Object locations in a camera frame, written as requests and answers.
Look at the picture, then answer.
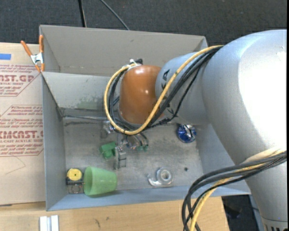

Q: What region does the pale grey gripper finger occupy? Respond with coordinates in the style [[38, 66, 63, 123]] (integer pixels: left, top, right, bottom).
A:
[[120, 150, 128, 168], [114, 146, 121, 170]]

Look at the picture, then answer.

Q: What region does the green toy block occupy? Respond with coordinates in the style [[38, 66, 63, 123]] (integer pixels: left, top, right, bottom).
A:
[[99, 141, 117, 159]]

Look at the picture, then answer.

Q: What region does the green plastic cup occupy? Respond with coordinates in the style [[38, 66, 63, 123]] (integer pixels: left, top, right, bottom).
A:
[[83, 166, 118, 197]]

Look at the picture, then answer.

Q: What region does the clear tape dispenser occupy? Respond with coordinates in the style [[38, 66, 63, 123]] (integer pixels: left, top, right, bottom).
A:
[[147, 167, 174, 188]]

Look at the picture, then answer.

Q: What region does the yellow and black round tool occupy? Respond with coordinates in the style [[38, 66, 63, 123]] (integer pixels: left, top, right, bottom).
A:
[[66, 168, 84, 186]]

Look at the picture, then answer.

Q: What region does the blue and white crumpled packet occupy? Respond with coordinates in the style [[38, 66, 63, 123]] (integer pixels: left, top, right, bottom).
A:
[[177, 124, 197, 143]]

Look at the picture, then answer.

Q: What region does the grey metal bin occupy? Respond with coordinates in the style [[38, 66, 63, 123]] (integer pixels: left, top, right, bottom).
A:
[[39, 25, 250, 212]]

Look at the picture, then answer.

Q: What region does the brown cardboard board red print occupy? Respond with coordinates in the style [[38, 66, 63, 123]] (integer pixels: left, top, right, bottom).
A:
[[0, 41, 47, 207]]

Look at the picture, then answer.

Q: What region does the clear plastic ring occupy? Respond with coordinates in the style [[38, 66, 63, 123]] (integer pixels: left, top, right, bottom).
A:
[[67, 184, 84, 194]]

